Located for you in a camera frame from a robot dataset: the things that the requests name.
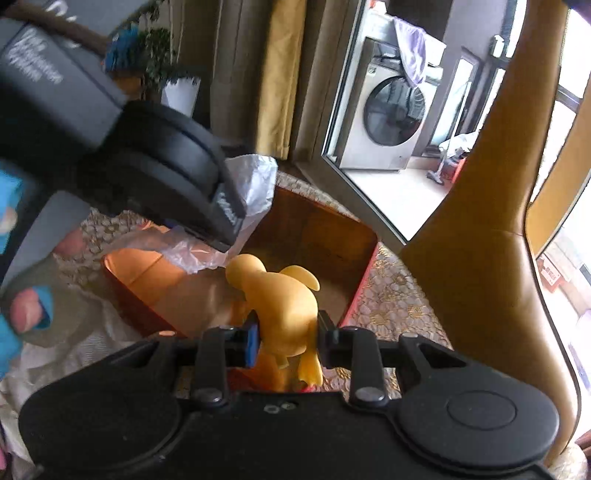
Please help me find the white geometric plant pot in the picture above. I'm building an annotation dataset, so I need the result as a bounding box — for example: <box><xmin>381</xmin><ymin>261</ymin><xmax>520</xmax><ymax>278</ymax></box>
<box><xmin>161</xmin><ymin>77</ymin><xmax>200</xmax><ymax>117</ymax></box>

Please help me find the yellow curtain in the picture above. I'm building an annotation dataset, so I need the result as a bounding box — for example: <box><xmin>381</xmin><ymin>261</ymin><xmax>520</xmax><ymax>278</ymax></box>
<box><xmin>256</xmin><ymin>0</ymin><xmax>307</xmax><ymax>160</ymax></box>

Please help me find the mustard leather chair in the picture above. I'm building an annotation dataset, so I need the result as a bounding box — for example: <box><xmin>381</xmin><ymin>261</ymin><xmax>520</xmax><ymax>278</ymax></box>
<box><xmin>400</xmin><ymin>1</ymin><xmax>581</xmax><ymax>461</ymax></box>

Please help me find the purple towel on washer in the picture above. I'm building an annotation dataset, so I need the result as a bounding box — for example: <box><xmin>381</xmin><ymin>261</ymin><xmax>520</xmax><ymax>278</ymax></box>
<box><xmin>394</xmin><ymin>17</ymin><xmax>428</xmax><ymax>87</ymax></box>

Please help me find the translucent plastic bag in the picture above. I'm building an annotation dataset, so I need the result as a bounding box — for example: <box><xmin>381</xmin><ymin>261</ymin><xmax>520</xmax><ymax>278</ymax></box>
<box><xmin>106</xmin><ymin>154</ymin><xmax>277</xmax><ymax>274</ymax></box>

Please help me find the silver front-load washing machine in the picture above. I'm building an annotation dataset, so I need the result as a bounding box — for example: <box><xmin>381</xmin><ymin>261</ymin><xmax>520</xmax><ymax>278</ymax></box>
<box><xmin>334</xmin><ymin>37</ymin><xmax>447</xmax><ymax>172</ymax></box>

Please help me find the yellow plush duck toy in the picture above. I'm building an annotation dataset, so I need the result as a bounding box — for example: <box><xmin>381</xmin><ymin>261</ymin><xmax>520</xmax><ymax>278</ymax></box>
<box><xmin>225</xmin><ymin>254</ymin><xmax>324</xmax><ymax>392</ymax></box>

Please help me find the red rectangular storage box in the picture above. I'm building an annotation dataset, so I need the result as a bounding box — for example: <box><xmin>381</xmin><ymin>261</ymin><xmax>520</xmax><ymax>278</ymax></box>
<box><xmin>101</xmin><ymin>185</ymin><xmax>380</xmax><ymax>393</ymax></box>

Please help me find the gold floral lace tablecloth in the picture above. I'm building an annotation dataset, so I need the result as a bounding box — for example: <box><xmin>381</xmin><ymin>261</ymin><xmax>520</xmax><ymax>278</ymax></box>
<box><xmin>0</xmin><ymin>170</ymin><xmax>591</xmax><ymax>480</ymax></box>

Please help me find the potted green plant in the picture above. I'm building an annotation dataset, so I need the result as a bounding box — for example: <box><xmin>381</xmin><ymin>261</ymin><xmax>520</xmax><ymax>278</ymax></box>
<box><xmin>102</xmin><ymin>1</ymin><xmax>201</xmax><ymax>103</ymax></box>

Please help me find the hand in blue glove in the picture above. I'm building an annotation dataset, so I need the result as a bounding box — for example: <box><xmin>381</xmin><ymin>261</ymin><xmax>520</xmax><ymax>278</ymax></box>
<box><xmin>1</xmin><ymin>171</ymin><xmax>54</xmax><ymax>377</ymax></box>

